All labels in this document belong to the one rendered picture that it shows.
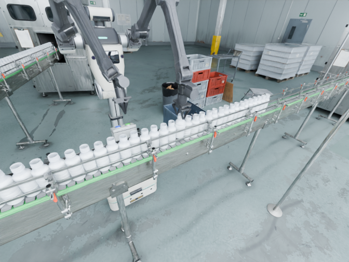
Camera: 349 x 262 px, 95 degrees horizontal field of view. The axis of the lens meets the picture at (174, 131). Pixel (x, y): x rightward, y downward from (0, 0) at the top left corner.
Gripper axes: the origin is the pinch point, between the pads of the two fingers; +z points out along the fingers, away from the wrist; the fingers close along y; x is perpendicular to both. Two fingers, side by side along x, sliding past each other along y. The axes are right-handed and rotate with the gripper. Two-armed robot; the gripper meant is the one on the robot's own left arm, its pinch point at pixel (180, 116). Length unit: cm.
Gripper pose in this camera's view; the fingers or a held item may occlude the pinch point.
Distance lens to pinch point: 97.7
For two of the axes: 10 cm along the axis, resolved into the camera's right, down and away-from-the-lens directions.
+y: -5.4, -5.1, 6.7
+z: -0.6, 8.2, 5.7
